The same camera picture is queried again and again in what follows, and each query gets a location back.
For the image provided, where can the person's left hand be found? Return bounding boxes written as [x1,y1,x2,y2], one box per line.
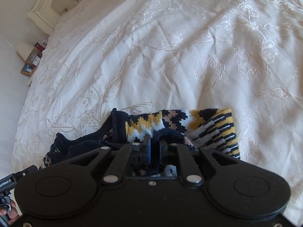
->
[0,199,20,225]

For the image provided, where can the navy yellow patterned knit sweater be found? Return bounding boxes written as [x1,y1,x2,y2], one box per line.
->
[43,109,240,167]

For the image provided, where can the cream left nightstand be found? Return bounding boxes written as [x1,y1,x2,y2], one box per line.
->
[27,72,36,87]

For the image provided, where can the wooden picture frame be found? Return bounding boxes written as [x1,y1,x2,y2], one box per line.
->
[20,63,36,76]

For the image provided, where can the white embroidered bedspread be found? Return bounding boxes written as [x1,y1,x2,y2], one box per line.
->
[10,0,303,225]

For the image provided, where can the white table lamp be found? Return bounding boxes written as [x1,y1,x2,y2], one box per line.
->
[16,42,35,61]

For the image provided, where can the red bottle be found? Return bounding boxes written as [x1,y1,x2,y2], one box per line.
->
[34,43,45,52]

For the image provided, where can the small white alarm clock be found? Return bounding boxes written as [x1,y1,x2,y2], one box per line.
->
[32,55,41,66]

